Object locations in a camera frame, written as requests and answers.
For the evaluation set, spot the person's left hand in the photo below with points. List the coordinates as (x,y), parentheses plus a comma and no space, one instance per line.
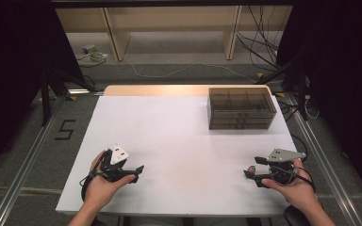
(99,191)

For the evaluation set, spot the yellow tape mark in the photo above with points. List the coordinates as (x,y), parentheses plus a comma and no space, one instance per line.
(72,98)
(260,75)

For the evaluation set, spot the person's right hand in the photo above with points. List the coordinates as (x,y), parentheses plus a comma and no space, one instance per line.
(298,191)

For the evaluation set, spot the light wooden shelf unit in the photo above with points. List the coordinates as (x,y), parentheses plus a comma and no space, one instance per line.
(169,19)

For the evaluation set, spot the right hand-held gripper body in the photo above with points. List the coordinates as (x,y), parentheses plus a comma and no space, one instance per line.
(283,155)

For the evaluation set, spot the transparent brown drawer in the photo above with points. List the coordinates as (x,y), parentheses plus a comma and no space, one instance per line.
(226,124)

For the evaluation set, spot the black chair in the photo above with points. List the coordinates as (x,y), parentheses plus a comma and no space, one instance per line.
(295,218)

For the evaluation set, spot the white table cover sheet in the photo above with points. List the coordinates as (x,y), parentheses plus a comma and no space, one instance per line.
(176,150)

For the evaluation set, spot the small pink clip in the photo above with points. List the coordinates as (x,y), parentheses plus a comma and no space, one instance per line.
(251,170)

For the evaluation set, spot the transparent brown drawer box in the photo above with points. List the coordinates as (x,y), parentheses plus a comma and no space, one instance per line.
(242,100)

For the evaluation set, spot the black metal stand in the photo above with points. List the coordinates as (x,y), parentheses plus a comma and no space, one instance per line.
(301,94)
(45,97)

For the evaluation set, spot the wooden table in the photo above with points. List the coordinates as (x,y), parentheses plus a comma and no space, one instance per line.
(157,90)

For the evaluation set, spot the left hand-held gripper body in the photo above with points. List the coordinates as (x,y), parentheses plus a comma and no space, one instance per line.
(119,155)

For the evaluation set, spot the black curtain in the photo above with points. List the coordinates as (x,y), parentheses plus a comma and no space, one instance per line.
(342,78)
(12,62)

